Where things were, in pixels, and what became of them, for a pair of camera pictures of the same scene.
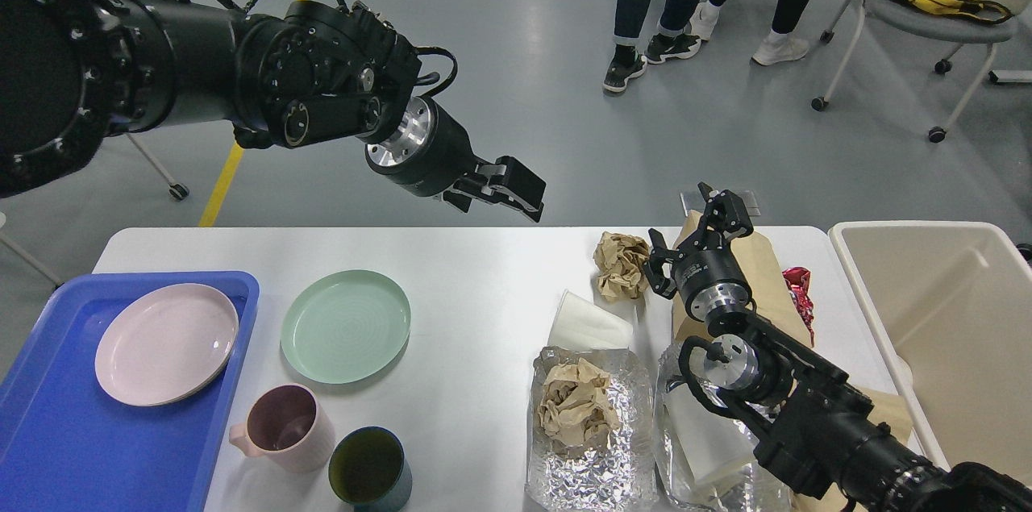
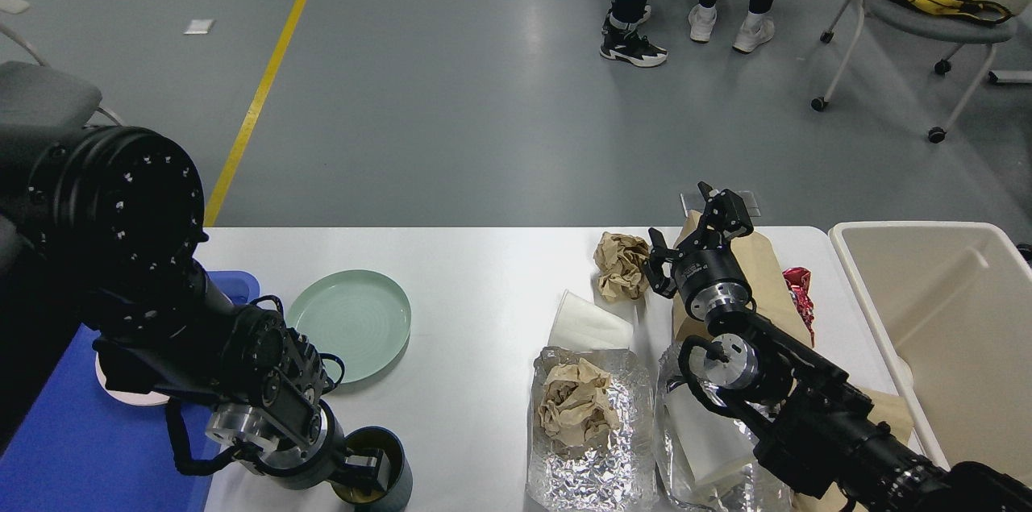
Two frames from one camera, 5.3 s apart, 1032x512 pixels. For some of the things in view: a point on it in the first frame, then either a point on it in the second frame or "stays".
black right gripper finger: [726, 219] stays
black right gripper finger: [656, 269] stays
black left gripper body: [429, 154] → [310, 462]
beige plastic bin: [949, 304] stays
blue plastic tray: [67, 447] stays
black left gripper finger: [496, 194] → [358, 485]
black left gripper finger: [512, 176] → [368, 463]
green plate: [347, 327] stays
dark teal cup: [368, 468] stays
